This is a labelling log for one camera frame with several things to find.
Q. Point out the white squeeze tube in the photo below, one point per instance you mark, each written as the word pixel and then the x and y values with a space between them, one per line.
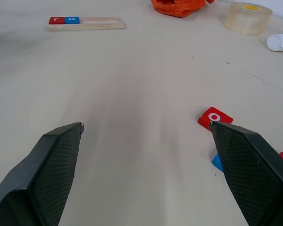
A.
pixel 278 42

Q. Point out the crumpled orange cloth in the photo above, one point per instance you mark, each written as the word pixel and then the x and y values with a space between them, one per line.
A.
pixel 177 8

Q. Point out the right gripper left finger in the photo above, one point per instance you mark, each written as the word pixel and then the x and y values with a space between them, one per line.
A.
pixel 37 179

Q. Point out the red letter tile r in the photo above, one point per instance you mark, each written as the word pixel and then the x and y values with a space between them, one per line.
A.
pixel 53 21

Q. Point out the wooden letter tray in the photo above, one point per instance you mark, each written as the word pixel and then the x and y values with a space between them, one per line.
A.
pixel 99 25

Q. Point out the clear tape roll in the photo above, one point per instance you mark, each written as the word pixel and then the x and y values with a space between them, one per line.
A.
pixel 246 21

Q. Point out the red letter tile o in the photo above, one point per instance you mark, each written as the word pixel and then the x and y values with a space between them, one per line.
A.
pixel 226 118

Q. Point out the blue letter tile t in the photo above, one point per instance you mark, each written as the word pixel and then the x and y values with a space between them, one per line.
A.
pixel 218 162

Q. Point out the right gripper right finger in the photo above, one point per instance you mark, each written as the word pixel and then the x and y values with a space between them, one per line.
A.
pixel 254 174

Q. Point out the blue letter tile o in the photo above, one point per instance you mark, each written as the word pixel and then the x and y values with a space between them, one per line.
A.
pixel 68 20

